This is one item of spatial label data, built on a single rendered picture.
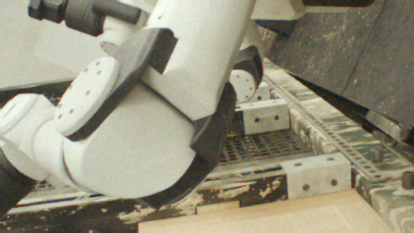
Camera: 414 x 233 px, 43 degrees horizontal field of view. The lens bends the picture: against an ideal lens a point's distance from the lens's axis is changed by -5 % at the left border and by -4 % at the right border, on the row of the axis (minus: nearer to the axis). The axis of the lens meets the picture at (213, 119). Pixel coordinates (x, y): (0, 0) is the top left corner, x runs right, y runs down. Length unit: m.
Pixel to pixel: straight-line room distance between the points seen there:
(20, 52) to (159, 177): 5.79
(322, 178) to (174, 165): 0.60
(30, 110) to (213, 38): 0.25
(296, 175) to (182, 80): 0.60
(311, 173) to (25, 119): 0.57
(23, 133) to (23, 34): 5.58
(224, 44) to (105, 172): 0.15
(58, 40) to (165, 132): 4.25
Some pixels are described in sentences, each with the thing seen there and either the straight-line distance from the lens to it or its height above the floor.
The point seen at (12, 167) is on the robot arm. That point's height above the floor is 1.46.
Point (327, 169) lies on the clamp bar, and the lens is 1.03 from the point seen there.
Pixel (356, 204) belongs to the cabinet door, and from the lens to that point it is 0.99.
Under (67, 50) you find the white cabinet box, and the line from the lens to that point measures 4.69.
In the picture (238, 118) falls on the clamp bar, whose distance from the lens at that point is 1.47.
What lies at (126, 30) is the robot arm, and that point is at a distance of 1.11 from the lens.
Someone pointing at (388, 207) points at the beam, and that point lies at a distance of 0.91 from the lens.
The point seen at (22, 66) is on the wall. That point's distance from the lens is 6.25.
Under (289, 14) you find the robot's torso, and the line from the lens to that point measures 0.77.
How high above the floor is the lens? 1.39
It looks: 12 degrees down
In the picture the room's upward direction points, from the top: 68 degrees counter-clockwise
